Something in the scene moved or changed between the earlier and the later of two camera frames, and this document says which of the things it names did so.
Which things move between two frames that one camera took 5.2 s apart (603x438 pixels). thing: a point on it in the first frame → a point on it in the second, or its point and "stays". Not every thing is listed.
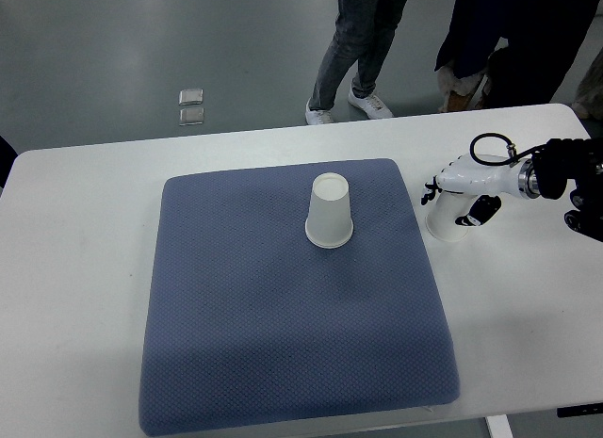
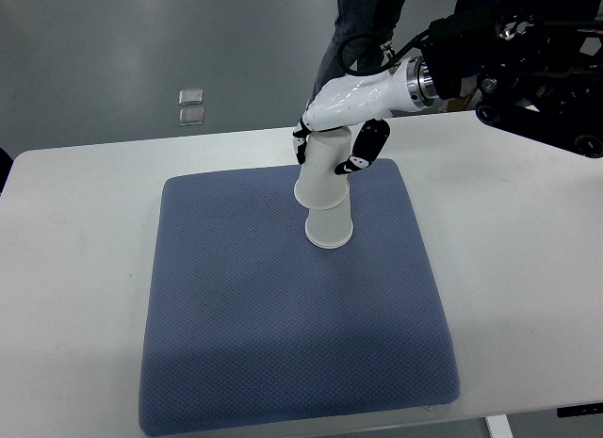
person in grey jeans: x=366 y=24 stays
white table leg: x=499 y=426 stays
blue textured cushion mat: x=286 y=292 stays
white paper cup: x=448 y=207 → x=318 y=186
